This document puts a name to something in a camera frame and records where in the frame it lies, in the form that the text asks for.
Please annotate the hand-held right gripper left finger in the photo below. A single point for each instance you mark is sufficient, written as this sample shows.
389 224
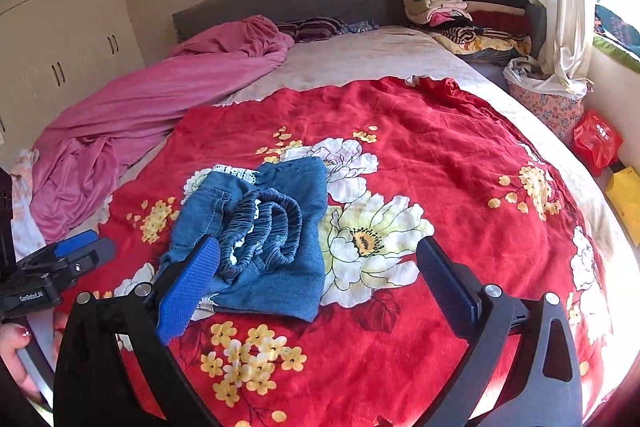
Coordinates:
192 287

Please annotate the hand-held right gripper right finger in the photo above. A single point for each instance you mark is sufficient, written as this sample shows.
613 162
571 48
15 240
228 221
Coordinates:
445 279

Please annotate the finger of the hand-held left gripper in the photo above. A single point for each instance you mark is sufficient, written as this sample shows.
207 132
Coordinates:
75 243
97 254

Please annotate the blue denim pants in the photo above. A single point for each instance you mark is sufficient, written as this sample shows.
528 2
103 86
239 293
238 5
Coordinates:
280 237

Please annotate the person's left hand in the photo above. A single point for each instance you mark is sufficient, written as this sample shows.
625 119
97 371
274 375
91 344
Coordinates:
15 357

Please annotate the red floral blanket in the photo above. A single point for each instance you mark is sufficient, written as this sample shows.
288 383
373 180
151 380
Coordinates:
425 147

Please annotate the pink blanket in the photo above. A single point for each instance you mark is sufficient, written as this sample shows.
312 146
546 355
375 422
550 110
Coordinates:
165 92

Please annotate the yellow bag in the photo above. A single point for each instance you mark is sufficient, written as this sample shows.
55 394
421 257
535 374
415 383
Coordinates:
625 199

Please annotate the floral laundry basket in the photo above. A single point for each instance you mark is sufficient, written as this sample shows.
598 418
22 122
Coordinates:
547 104

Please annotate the red bag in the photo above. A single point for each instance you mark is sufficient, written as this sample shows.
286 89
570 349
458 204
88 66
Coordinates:
597 139

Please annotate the cream wardrobe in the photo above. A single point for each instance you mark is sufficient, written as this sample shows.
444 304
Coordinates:
65 32

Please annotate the pile of folded clothes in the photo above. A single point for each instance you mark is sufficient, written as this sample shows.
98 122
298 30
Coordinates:
465 12

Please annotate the striped pillow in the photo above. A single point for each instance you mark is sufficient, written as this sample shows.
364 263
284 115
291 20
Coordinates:
312 29

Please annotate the green window seat cushion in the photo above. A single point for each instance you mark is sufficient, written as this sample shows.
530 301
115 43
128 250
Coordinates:
617 37

